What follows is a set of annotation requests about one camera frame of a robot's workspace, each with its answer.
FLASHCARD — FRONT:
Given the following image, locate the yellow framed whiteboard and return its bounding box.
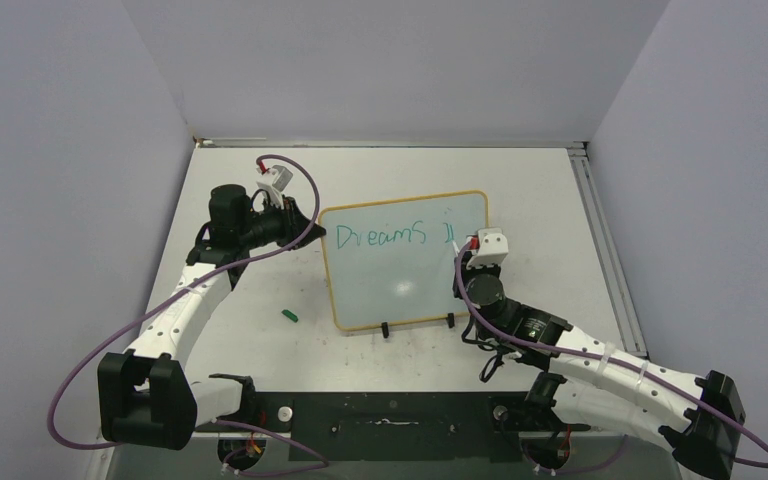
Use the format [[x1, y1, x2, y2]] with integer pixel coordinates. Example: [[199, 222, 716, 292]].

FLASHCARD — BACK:
[[318, 190, 489, 332]]

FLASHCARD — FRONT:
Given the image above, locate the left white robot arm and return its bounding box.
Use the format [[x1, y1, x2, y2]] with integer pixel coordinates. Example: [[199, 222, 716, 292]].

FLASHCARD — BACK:
[[97, 184, 326, 450]]

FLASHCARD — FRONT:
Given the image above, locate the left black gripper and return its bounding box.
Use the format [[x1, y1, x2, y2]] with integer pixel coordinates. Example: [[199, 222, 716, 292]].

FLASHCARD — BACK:
[[238, 194, 325, 251]]

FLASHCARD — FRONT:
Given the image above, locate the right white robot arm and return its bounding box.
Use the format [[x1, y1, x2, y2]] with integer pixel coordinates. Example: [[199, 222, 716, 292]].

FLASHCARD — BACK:
[[453, 250, 747, 479]]

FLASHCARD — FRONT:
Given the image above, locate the green marker cap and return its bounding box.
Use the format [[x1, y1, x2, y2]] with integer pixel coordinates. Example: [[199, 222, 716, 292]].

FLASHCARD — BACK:
[[281, 309, 299, 323]]

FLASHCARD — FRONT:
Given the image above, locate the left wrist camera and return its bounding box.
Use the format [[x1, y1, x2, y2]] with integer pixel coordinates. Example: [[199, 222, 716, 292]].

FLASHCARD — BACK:
[[257, 165, 293, 209]]

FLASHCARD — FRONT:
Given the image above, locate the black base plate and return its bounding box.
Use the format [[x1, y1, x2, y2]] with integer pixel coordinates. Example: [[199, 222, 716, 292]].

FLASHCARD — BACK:
[[229, 392, 587, 463]]

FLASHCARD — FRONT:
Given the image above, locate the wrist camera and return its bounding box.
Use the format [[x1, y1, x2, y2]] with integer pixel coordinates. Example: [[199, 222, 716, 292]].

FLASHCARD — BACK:
[[466, 227, 509, 269], [257, 165, 293, 209]]

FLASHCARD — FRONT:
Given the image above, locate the aluminium frame rail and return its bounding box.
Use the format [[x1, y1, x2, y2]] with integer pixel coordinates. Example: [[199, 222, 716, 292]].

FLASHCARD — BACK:
[[566, 142, 697, 439]]

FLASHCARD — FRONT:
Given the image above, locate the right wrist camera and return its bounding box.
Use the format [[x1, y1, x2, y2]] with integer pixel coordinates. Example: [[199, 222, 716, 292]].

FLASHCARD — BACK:
[[466, 227, 509, 269]]

